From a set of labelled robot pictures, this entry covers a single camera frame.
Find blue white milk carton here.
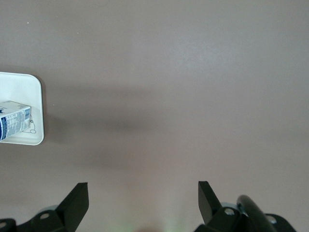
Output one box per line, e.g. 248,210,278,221
0,100,32,141

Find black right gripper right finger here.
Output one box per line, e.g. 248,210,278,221
194,181,252,232

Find beige plastic tray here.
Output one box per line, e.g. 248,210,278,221
0,72,45,145

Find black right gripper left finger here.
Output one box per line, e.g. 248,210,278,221
15,182,89,232

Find black right arm wrist cable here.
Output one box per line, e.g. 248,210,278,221
236,195,281,232

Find brown table mat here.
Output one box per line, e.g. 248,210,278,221
0,0,309,232

